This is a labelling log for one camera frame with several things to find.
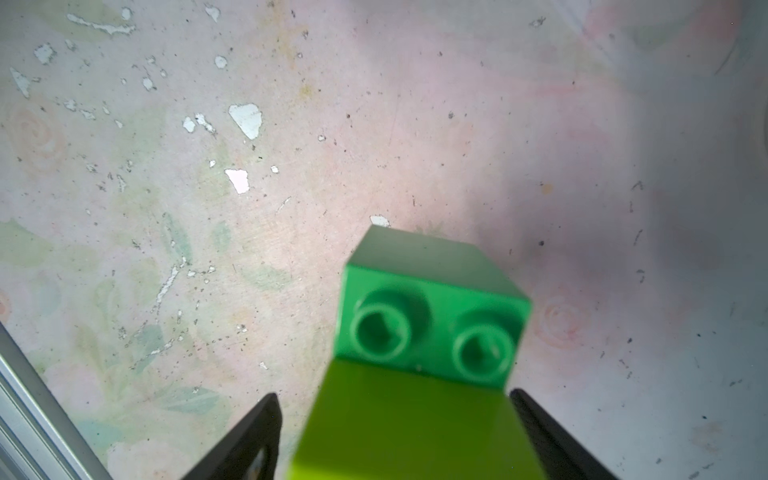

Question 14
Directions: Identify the lime long lego brick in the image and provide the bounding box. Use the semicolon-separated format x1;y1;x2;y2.
287;359;546;479

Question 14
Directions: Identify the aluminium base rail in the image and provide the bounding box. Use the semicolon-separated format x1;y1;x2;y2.
1;329;110;479

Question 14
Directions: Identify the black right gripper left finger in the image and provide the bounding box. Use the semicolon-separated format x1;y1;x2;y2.
183;393;282;480

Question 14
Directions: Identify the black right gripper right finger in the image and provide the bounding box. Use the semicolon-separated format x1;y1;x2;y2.
509;388;617;480

